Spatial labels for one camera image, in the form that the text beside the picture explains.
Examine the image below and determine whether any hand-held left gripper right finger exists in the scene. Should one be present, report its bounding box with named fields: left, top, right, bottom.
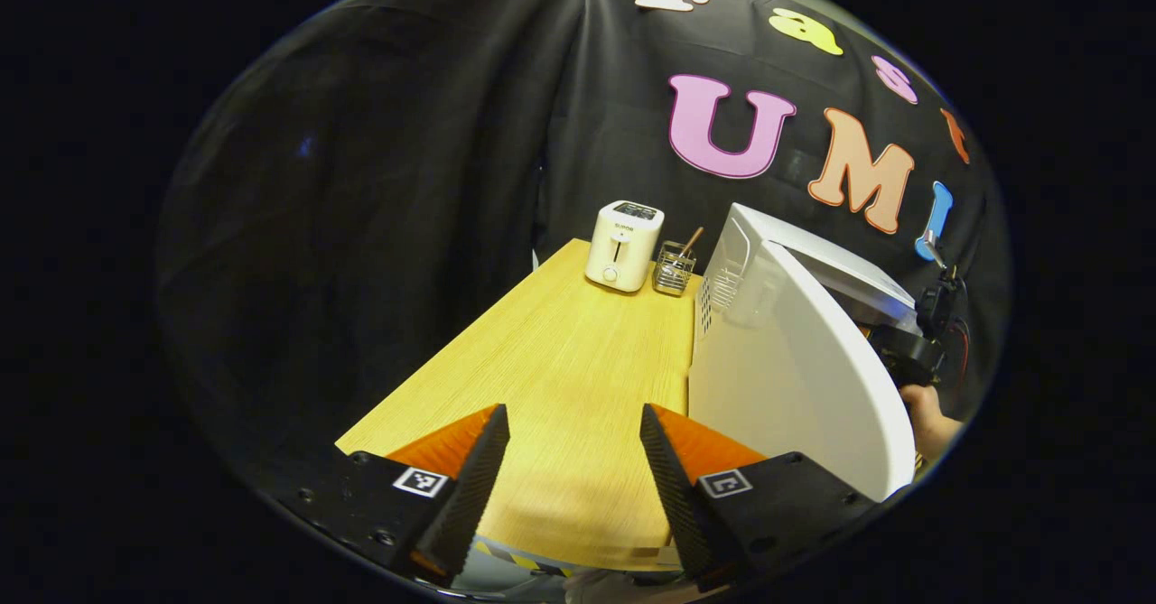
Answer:
left=638, top=402, right=879, bottom=589

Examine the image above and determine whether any wire utensil basket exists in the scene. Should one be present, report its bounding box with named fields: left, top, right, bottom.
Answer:
left=652, top=241, right=698, bottom=298

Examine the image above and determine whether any white microwave oven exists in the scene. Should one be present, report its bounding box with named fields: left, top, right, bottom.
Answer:
left=688, top=203, right=922, bottom=504

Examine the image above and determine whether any yellow black hazard tape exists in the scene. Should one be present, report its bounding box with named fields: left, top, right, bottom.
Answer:
left=471, top=539, right=579, bottom=580

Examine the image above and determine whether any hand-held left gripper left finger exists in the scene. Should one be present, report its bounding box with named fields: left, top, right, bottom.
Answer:
left=269, top=402, right=512, bottom=587

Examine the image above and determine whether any black backdrop cloth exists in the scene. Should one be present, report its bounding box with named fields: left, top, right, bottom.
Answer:
left=154, top=0, right=1008, bottom=497

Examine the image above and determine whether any white toaster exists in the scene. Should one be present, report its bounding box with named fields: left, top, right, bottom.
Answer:
left=584, top=200, right=666, bottom=294

